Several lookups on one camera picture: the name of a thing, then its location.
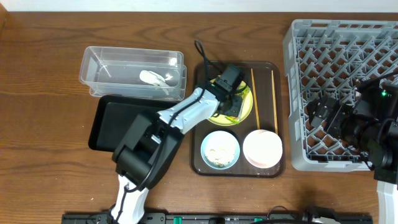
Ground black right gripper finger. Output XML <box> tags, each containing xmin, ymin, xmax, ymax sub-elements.
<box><xmin>310</xmin><ymin>107</ymin><xmax>331</xmax><ymax>128</ymax></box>
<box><xmin>307</xmin><ymin>95</ymin><xmax>335</xmax><ymax>114</ymax></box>

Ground green snack wrapper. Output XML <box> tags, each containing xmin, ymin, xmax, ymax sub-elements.
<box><xmin>225</xmin><ymin>89</ymin><xmax>252</xmax><ymax>124</ymax></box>

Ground blue bowl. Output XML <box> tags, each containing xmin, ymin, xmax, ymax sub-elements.
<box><xmin>200</xmin><ymin>131</ymin><xmax>241</xmax><ymax>170</ymax></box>

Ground rice food leftovers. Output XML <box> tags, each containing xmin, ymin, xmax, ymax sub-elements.
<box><xmin>205</xmin><ymin>143</ymin><xmax>236</xmax><ymax>168</ymax></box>

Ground pink bowl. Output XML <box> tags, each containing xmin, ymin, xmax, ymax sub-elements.
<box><xmin>243</xmin><ymin>129</ymin><xmax>283</xmax><ymax>169</ymax></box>

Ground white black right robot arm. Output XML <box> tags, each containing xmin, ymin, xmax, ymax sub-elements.
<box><xmin>307</xmin><ymin>73</ymin><xmax>397</xmax><ymax>223</ymax></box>

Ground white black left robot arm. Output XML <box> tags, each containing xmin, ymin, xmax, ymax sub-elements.
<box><xmin>108</xmin><ymin>82</ymin><xmax>246</xmax><ymax>223</ymax></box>

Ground grey dishwasher rack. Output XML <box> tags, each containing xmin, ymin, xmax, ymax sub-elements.
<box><xmin>283</xmin><ymin>19</ymin><xmax>397</xmax><ymax>172</ymax></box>

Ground white crumpled paper waste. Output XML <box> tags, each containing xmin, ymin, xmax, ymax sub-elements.
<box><xmin>139</xmin><ymin>70</ymin><xmax>170</xmax><ymax>96</ymax></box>

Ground black food waste tray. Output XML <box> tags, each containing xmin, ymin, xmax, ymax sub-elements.
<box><xmin>88</xmin><ymin>95</ymin><xmax>176</xmax><ymax>152</ymax></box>

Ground clear plastic waste bin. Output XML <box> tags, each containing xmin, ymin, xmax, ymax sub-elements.
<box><xmin>80</xmin><ymin>46</ymin><xmax>187</xmax><ymax>101</ymax></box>

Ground yellow round plate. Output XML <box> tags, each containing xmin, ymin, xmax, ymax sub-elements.
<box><xmin>208</xmin><ymin>81</ymin><xmax>254</xmax><ymax>126</ymax></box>

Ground left wooden chopstick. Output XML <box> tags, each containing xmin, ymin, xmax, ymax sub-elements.
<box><xmin>251</xmin><ymin>68</ymin><xmax>261</xmax><ymax>129</ymax></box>

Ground brown serving tray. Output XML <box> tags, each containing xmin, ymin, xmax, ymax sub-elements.
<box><xmin>190</xmin><ymin>61</ymin><xmax>285</xmax><ymax>179</ymax></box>

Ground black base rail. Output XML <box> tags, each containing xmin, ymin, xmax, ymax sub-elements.
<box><xmin>61</xmin><ymin>205</ymin><xmax>374</xmax><ymax>224</ymax></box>

